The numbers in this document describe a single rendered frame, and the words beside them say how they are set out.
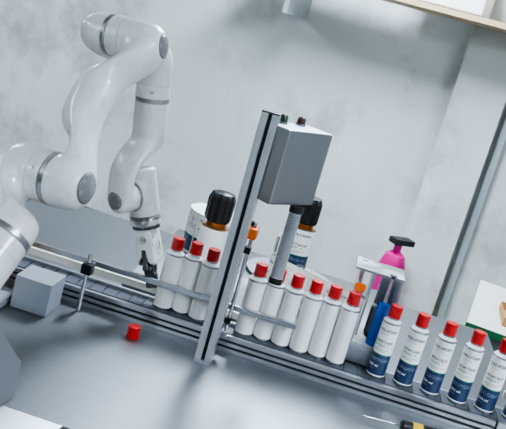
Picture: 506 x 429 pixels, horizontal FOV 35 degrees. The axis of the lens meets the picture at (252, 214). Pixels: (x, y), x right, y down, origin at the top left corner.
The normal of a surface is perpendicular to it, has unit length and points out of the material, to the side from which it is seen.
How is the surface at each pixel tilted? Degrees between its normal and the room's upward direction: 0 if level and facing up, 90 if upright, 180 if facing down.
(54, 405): 0
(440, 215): 90
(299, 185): 90
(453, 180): 90
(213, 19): 90
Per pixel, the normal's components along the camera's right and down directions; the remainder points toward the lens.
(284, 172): 0.69, 0.36
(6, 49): -0.33, 0.15
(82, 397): 0.26, -0.94
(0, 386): 0.90, 0.32
